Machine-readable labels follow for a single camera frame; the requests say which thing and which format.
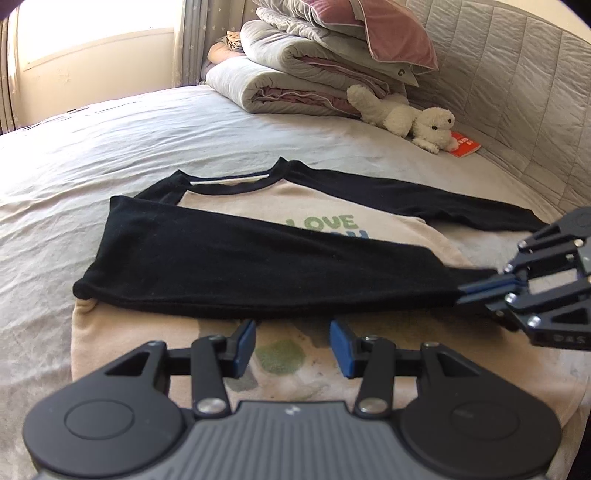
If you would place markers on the bed with grey sheet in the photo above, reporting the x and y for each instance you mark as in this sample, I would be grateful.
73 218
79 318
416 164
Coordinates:
115 138

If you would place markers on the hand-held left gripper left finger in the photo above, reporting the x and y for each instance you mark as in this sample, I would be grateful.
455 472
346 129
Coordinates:
244 346

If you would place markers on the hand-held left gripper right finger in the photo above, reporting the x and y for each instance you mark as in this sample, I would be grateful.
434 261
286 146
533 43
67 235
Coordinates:
344 350

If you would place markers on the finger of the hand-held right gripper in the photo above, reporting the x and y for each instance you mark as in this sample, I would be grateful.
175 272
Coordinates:
485 285
485 297

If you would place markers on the grey star-print curtain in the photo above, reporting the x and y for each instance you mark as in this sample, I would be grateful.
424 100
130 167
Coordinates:
198 41
7 92

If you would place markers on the pink pillow white piping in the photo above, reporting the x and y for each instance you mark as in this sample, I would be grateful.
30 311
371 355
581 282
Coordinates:
397 32

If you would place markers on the large grey folded quilt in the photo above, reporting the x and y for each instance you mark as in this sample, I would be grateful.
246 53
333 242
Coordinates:
258 83

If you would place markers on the white plush toy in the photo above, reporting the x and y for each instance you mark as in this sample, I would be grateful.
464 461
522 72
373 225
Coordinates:
397 115

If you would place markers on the black and beige raglan shirt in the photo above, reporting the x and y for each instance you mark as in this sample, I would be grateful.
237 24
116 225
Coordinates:
231 258

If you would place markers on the grey folded quilt pink trim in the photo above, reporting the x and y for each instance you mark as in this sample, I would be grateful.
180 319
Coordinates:
300 55

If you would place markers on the orange book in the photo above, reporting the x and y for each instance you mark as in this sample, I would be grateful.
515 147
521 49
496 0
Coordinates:
466 147

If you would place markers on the grey quilted headboard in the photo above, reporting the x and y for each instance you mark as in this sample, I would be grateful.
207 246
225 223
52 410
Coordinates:
508 83

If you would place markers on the thin grey quilted blanket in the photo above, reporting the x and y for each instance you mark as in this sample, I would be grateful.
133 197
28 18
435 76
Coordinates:
295 18

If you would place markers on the pale pink cloth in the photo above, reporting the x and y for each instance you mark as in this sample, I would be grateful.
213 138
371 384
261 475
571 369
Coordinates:
221 53

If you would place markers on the window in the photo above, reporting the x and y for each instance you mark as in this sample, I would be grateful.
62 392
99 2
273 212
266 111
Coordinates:
92 23

